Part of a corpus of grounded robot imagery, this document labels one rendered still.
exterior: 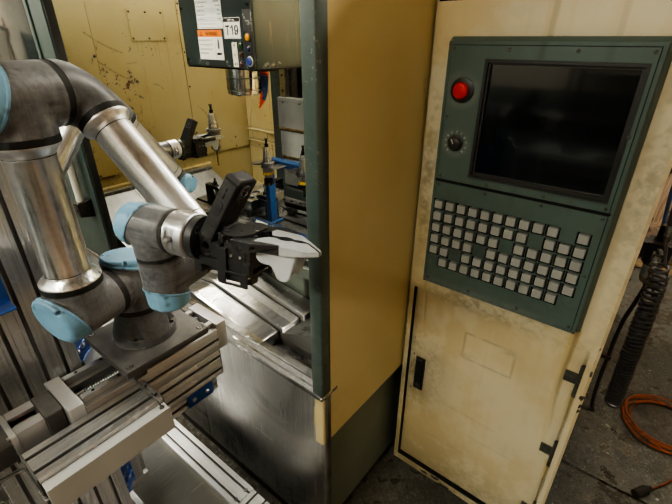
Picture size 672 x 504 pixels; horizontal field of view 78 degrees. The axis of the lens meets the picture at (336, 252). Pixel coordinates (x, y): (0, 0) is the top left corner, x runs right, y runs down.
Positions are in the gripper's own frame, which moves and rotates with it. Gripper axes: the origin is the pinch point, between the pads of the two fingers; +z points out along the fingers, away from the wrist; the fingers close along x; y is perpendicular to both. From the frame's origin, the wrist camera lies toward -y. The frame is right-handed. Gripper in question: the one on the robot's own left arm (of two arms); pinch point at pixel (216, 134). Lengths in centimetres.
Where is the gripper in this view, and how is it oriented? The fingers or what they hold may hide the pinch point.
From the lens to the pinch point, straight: 201.1
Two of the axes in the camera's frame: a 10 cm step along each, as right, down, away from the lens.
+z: 6.3, -3.7, 6.9
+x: 7.8, 2.9, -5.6
